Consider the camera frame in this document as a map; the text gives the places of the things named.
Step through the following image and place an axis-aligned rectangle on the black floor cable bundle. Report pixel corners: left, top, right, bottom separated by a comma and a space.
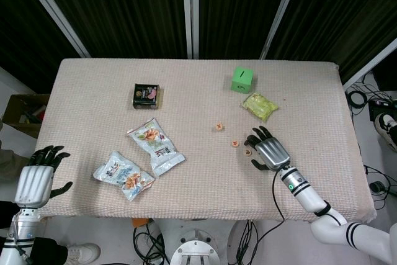
344, 71, 397, 119
132, 218, 171, 263

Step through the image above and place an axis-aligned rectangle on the dark green curtain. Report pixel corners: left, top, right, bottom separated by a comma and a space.
0, 0, 397, 84

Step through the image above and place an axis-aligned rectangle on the aluminium frame post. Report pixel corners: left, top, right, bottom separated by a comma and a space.
18, 0, 91, 58
259, 0, 305, 60
182, 0, 201, 60
339, 37, 397, 88

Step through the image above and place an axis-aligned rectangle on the brown cardboard box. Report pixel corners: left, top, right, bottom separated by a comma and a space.
1, 93, 50, 140

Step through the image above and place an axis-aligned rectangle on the beige waffle tablecloth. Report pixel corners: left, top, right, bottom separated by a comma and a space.
36, 58, 378, 224

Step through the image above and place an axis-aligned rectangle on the green pickle snack packet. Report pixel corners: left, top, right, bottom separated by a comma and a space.
241, 92, 279, 123

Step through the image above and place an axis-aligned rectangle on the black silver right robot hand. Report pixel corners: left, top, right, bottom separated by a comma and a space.
244, 125, 292, 172

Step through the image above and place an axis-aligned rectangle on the black rectangular food can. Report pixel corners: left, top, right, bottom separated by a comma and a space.
133, 83, 164, 110

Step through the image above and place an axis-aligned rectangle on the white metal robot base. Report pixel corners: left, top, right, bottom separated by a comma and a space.
169, 220, 232, 265

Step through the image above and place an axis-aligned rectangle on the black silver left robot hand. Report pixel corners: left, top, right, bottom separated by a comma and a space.
14, 145, 74, 209

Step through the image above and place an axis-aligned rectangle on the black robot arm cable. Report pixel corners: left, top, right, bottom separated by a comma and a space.
235, 168, 286, 258

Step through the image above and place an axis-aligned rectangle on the white nut snack bag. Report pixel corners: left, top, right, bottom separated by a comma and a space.
92, 150, 156, 202
126, 117, 187, 177

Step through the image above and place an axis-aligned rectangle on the green numbered foam cube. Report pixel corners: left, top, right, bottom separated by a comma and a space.
231, 66, 255, 94

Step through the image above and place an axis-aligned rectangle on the black trouser leg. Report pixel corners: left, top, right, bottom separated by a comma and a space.
0, 236, 69, 265

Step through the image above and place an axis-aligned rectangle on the white black sneaker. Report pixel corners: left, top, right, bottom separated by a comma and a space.
374, 112, 397, 151

